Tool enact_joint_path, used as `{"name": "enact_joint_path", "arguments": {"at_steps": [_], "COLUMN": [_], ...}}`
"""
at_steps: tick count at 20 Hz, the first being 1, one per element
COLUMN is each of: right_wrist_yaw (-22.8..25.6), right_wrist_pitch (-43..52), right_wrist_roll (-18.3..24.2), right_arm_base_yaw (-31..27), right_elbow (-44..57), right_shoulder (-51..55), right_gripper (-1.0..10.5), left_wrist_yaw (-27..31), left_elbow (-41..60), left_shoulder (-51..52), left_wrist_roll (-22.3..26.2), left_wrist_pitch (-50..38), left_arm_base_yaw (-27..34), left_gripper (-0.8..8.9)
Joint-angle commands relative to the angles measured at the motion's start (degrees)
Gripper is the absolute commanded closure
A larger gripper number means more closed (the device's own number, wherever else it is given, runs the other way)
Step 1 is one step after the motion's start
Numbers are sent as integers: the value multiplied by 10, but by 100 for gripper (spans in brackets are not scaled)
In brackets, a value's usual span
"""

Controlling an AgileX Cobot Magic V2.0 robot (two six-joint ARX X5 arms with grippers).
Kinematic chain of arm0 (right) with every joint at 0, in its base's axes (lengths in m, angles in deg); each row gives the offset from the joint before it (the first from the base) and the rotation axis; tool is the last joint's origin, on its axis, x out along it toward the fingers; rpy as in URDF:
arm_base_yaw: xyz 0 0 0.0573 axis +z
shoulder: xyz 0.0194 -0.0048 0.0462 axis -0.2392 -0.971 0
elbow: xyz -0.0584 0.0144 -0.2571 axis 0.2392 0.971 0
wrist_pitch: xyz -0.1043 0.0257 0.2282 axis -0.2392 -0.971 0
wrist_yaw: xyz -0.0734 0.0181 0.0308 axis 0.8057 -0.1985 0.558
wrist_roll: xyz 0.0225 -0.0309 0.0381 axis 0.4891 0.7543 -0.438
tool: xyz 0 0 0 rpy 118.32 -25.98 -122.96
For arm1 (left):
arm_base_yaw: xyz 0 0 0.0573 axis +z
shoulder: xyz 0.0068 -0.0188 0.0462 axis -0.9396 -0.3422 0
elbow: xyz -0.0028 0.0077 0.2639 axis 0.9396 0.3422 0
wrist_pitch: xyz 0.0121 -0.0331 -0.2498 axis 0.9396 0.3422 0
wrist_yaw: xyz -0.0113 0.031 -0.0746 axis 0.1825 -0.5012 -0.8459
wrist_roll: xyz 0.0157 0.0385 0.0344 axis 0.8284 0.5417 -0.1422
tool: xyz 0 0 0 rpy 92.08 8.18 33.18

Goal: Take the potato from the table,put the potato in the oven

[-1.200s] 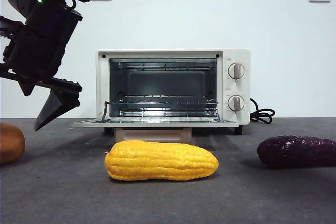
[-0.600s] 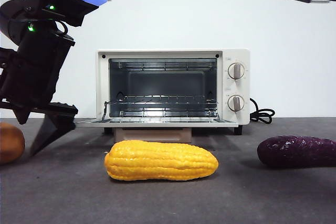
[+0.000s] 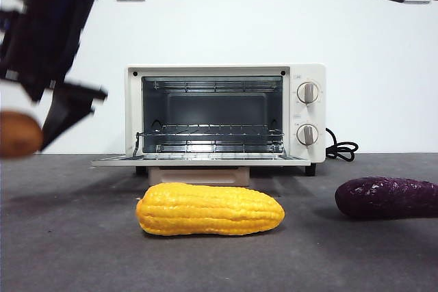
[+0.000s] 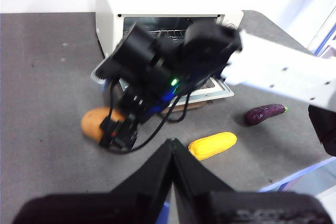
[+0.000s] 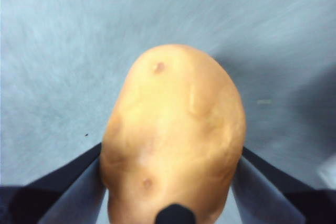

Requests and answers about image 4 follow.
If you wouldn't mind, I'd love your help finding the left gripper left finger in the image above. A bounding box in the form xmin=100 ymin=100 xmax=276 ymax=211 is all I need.
xmin=12 ymin=139 xmax=173 ymax=224

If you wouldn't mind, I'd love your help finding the purple eggplant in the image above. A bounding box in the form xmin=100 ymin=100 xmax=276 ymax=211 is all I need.
xmin=245 ymin=103 xmax=290 ymax=126

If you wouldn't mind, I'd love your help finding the metal oven wire rack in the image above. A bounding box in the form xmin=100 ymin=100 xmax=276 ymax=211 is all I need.
xmin=148 ymin=28 xmax=190 ymax=44

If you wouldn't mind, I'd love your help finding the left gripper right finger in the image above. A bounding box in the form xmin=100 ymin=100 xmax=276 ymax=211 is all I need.
xmin=172 ymin=138 xmax=332 ymax=224

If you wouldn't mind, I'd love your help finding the yellow corn cob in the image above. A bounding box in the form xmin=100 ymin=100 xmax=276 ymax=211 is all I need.
xmin=187 ymin=132 xmax=237 ymax=162

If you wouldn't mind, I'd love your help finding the white Toshiba toaster oven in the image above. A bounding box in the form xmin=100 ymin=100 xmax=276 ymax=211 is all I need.
xmin=90 ymin=0 xmax=245 ymax=112

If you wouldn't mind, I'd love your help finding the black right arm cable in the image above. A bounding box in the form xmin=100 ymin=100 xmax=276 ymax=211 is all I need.
xmin=107 ymin=77 xmax=191 ymax=153

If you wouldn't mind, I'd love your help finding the brown potato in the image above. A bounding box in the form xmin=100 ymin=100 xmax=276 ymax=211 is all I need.
xmin=80 ymin=107 xmax=127 ymax=143

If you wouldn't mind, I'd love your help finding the glass oven door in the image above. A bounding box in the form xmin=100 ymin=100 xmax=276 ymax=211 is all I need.
xmin=90 ymin=69 xmax=235 ymax=112

